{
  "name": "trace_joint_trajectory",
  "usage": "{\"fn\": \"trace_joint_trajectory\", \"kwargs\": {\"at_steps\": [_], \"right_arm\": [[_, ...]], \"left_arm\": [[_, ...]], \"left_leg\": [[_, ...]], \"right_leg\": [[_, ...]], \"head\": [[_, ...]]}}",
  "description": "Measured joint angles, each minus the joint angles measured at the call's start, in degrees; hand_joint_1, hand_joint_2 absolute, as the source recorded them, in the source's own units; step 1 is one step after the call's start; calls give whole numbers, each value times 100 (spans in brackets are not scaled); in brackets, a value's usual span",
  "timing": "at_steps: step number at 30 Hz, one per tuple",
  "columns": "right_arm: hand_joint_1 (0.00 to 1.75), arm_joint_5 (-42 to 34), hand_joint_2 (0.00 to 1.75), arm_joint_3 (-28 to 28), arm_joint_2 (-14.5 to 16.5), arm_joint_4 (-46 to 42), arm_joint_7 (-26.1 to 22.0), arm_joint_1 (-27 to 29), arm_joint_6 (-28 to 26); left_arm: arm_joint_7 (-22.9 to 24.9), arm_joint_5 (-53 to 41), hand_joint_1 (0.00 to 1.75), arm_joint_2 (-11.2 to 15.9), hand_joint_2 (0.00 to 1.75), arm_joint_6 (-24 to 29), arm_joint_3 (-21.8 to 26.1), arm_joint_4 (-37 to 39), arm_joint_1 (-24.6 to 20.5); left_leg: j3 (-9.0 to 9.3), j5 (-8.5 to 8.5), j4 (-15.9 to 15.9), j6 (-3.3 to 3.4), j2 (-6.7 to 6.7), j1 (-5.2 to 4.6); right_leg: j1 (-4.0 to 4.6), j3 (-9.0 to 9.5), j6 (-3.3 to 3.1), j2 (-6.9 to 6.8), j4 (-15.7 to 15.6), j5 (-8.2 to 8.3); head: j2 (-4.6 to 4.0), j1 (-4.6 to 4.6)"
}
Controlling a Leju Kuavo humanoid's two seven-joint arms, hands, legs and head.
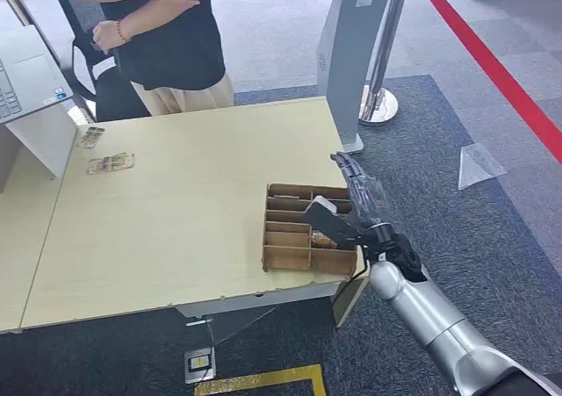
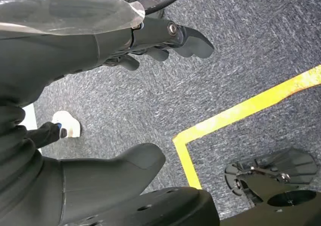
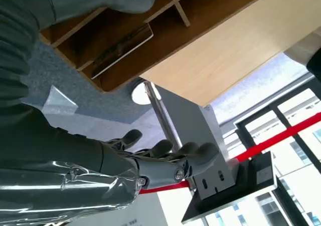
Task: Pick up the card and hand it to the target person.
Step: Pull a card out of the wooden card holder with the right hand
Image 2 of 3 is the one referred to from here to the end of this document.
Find person's leg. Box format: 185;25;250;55
26;121;63;149

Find clear plastic cover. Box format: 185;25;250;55
0;0;146;37

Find black cable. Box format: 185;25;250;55
144;0;195;16

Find ribbed grey left arm sleeve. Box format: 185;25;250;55
0;105;64;226

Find black robot leg shell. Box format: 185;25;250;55
64;186;221;226

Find black robot foot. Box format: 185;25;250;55
220;147;321;226

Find yellow floor tape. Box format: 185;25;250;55
172;64;321;190

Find black textured object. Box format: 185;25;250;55
102;0;165;20

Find person's foot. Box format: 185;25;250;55
51;110;82;139

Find white board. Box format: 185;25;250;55
20;103;43;154

